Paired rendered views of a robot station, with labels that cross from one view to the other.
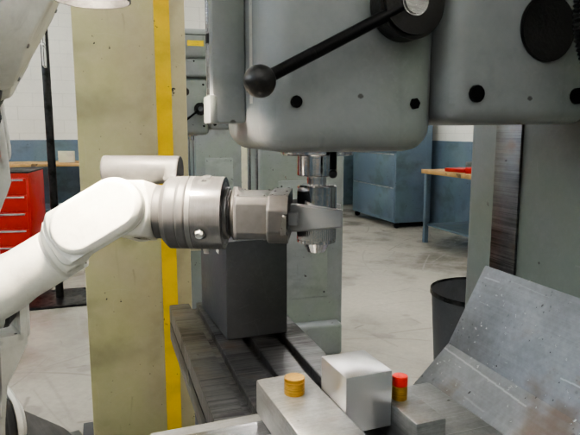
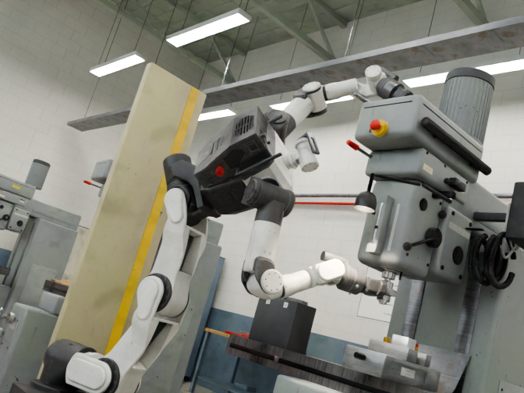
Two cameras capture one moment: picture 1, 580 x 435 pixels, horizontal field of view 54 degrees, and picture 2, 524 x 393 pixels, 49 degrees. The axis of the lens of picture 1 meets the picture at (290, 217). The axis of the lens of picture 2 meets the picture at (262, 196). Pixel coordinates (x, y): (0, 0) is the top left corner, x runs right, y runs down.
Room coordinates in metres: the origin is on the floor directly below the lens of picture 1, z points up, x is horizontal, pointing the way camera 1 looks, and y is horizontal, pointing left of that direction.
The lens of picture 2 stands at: (-1.04, 1.18, 0.97)
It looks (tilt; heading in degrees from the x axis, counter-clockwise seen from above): 13 degrees up; 339
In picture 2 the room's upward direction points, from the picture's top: 16 degrees clockwise
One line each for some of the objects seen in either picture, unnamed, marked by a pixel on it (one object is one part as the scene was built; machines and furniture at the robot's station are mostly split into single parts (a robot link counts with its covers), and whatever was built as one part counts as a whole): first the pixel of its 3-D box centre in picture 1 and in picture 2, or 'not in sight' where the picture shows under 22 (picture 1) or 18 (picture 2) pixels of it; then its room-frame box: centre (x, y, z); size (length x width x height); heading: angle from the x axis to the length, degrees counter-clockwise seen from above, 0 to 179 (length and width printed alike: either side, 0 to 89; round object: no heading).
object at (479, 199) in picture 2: not in sight; (475, 222); (0.83, -0.51, 1.66); 0.80 x 0.23 x 0.20; 108
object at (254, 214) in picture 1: (241, 215); (362, 285); (0.69, 0.06, 1.23); 0.13 x 0.12 x 0.10; 177
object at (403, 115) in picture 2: not in sight; (420, 143); (0.68, -0.05, 1.81); 0.47 x 0.26 x 0.16; 108
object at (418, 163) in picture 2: not in sight; (417, 178); (0.69, -0.07, 1.68); 0.34 x 0.24 x 0.10; 108
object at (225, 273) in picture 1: (241, 272); (282, 321); (1.14, 0.10, 1.05); 0.22 x 0.12 x 0.20; 21
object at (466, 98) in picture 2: not in sight; (463, 113); (0.76, -0.27, 2.05); 0.20 x 0.20 x 0.32
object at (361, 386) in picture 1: (355, 389); (402, 346); (0.57, -0.07, 1.06); 0.06 x 0.05 x 0.06; 21
